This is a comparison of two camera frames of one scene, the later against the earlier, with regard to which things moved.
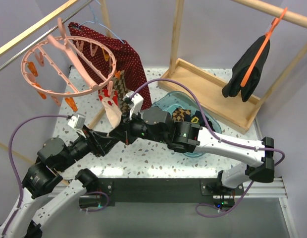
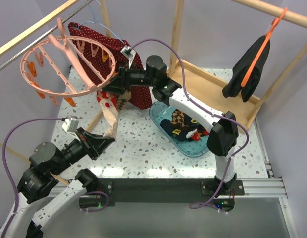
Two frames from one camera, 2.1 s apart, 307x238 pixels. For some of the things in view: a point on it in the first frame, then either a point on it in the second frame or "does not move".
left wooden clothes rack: (22, 36) does not move
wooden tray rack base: (187, 82) does not move
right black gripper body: (134, 129) to (136, 78)
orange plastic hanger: (275, 22) does not move
